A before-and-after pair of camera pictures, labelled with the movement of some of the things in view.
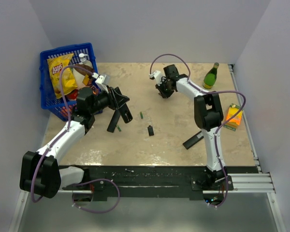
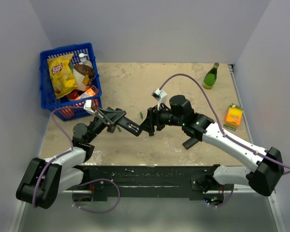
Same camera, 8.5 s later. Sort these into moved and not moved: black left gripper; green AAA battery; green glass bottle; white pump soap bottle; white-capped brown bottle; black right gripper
Moved: black left gripper; black right gripper
Not moved: white-capped brown bottle; green glass bottle; green AAA battery; white pump soap bottle
